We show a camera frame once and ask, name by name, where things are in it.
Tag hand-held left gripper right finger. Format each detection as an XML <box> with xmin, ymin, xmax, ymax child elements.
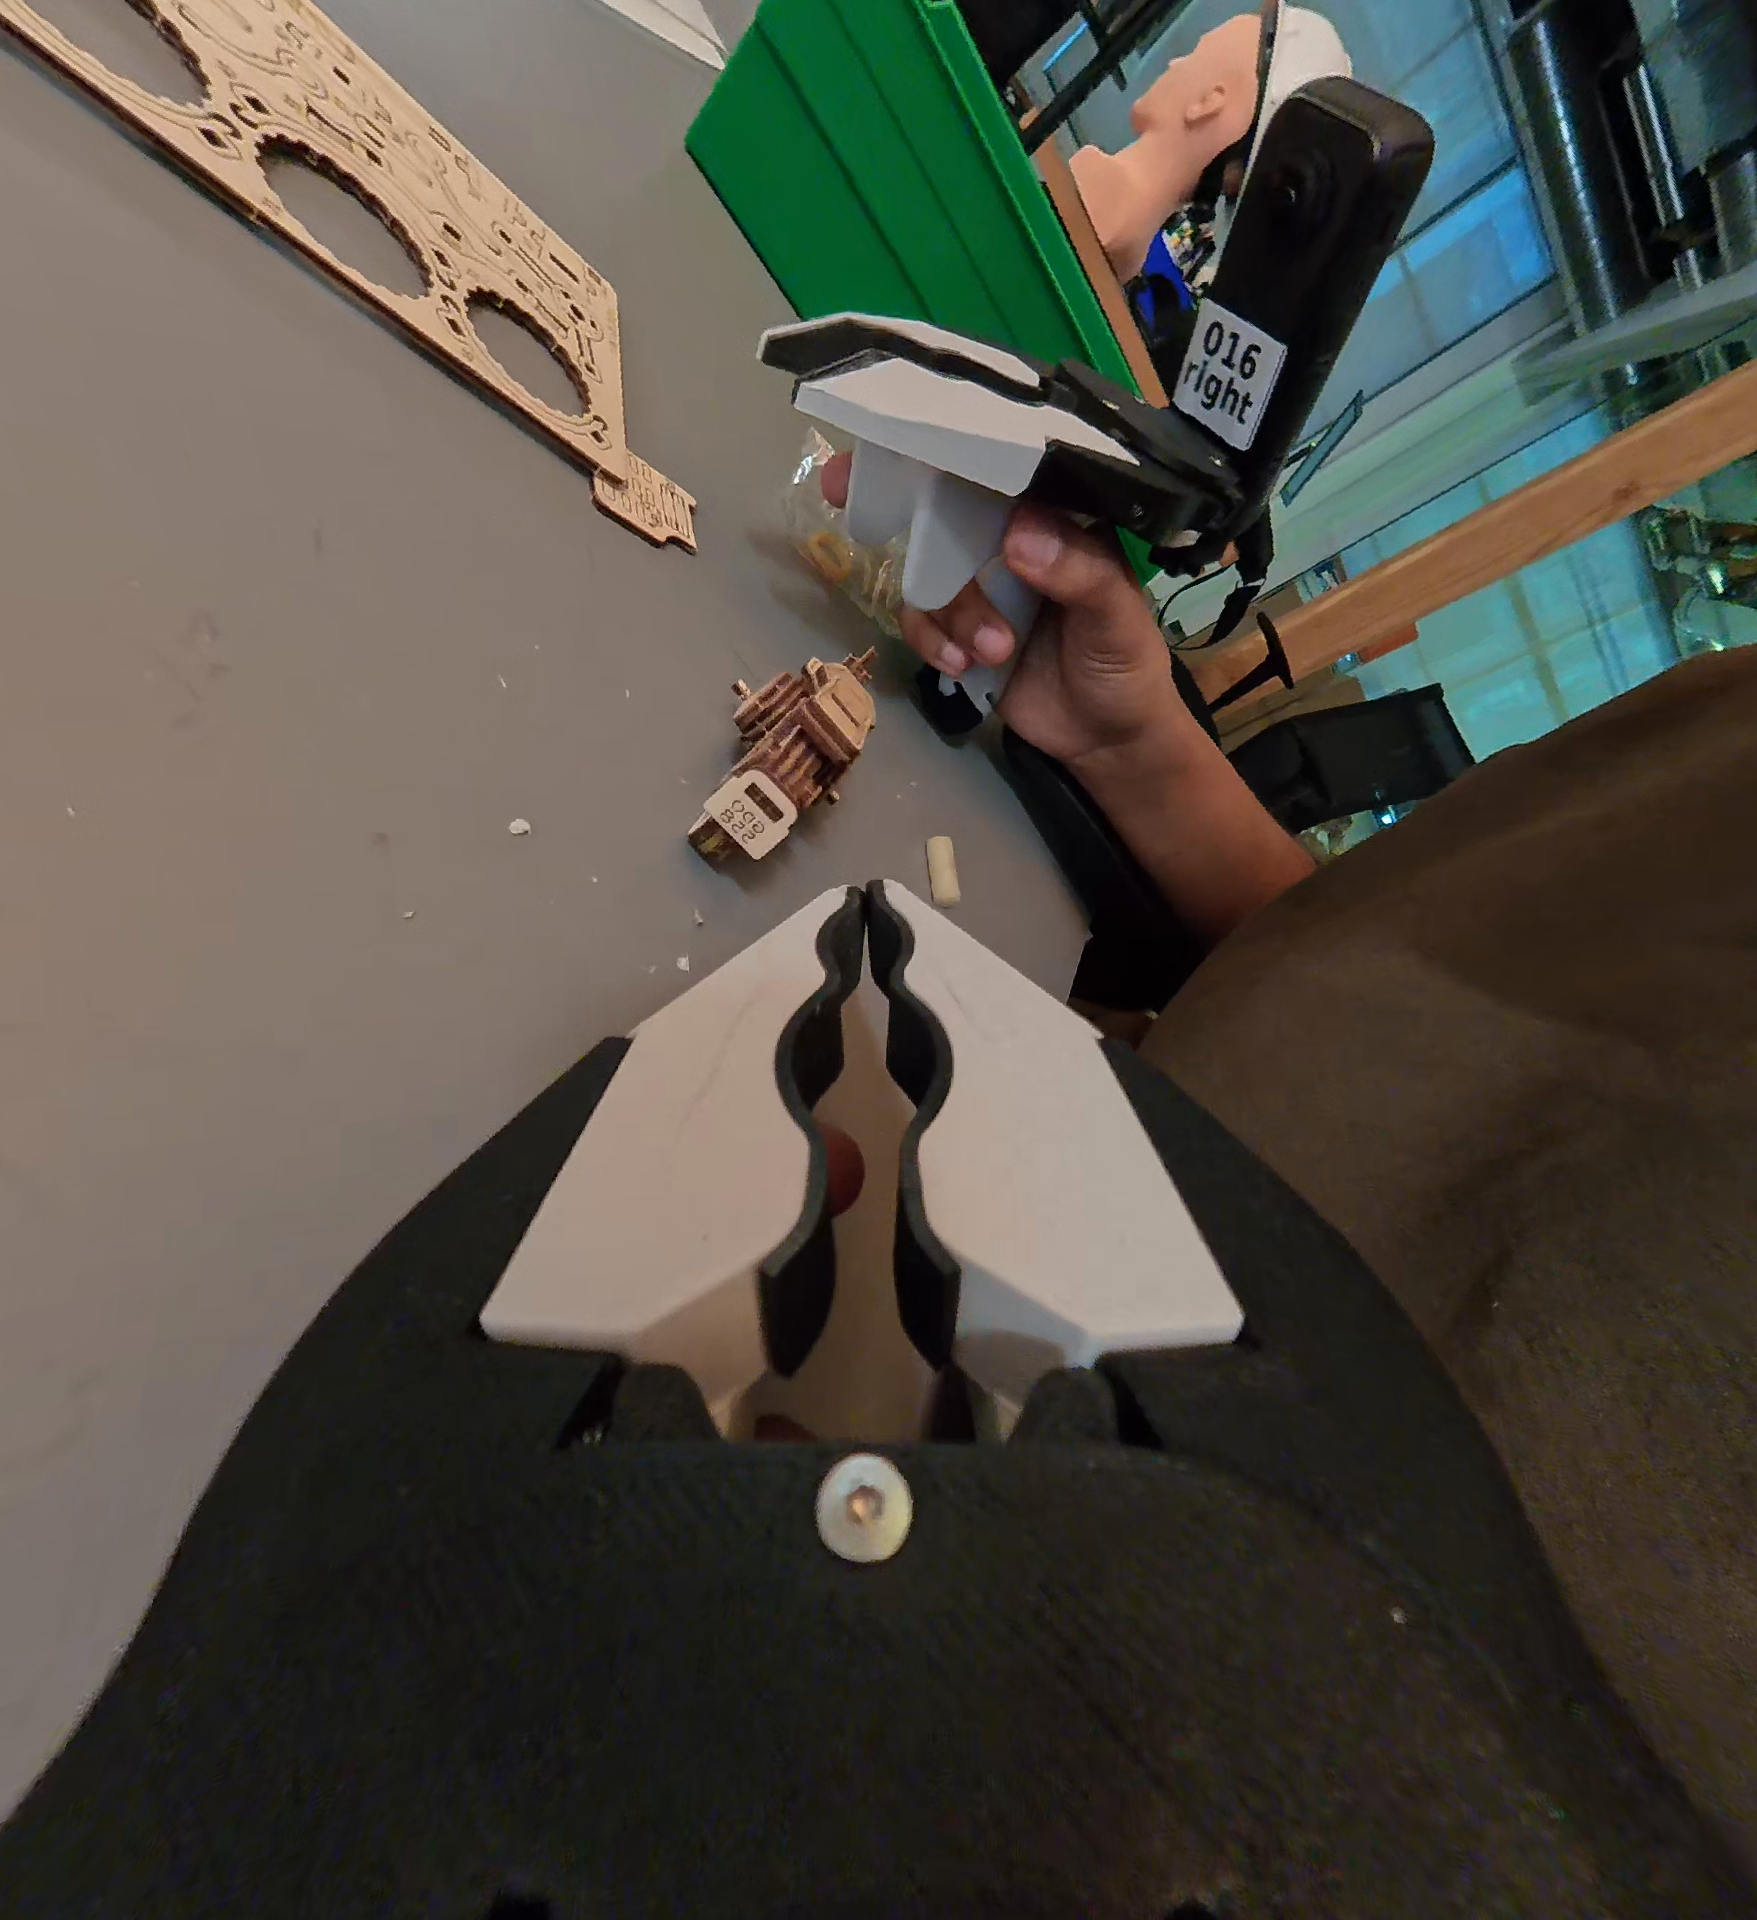
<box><xmin>870</xmin><ymin>880</ymin><xmax>1249</xmax><ymax>1441</ymax></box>

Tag metal ventilation ducts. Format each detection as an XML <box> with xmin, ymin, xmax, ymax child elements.
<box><xmin>1501</xmin><ymin>0</ymin><xmax>1757</xmax><ymax>303</ymax></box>

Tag person's right forearm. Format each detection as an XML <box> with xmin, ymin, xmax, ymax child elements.
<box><xmin>1073</xmin><ymin>705</ymin><xmax>1322</xmax><ymax>939</ymax></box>

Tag black wrist strap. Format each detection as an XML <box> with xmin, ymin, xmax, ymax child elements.
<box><xmin>1157</xmin><ymin>510</ymin><xmax>1278</xmax><ymax>649</ymax></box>

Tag clear plastic bag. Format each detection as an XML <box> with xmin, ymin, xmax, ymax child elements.
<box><xmin>782</xmin><ymin>428</ymin><xmax>923</xmax><ymax>640</ymax></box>

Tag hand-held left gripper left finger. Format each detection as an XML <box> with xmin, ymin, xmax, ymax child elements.
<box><xmin>480</xmin><ymin>885</ymin><xmax>872</xmax><ymax>1441</ymax></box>

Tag black monitor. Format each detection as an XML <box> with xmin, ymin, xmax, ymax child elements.
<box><xmin>1222</xmin><ymin>682</ymin><xmax>1476</xmax><ymax>835</ymax></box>

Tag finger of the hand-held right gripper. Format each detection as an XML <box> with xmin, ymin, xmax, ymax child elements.
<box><xmin>759</xmin><ymin>313</ymin><xmax>1050</xmax><ymax>403</ymax></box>
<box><xmin>793</xmin><ymin>358</ymin><xmax>1142</xmax><ymax>494</ymax></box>

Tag large wooden puzzle sheet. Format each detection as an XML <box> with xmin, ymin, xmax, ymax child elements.
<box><xmin>0</xmin><ymin>0</ymin><xmax>628</xmax><ymax>467</ymax></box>

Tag assembled wooden engine model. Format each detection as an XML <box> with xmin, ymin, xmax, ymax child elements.
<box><xmin>688</xmin><ymin>648</ymin><xmax>879</xmax><ymax>863</ymax></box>

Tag wooden beam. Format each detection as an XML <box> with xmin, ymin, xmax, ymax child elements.
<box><xmin>1192</xmin><ymin>314</ymin><xmax>1757</xmax><ymax>704</ymax></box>

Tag person's right hand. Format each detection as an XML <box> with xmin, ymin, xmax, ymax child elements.
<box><xmin>898</xmin><ymin>502</ymin><xmax>1204</xmax><ymax>767</ymax></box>

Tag green plastic bin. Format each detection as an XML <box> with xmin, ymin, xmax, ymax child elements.
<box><xmin>686</xmin><ymin>0</ymin><xmax>1173</xmax><ymax>414</ymax></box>

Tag person's brown shirt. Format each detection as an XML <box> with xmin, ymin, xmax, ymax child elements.
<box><xmin>1141</xmin><ymin>629</ymin><xmax>1757</xmax><ymax>1920</ymax></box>

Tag grey desk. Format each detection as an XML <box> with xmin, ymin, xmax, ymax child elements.
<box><xmin>0</xmin><ymin>0</ymin><xmax>1120</xmax><ymax>1892</ymax></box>

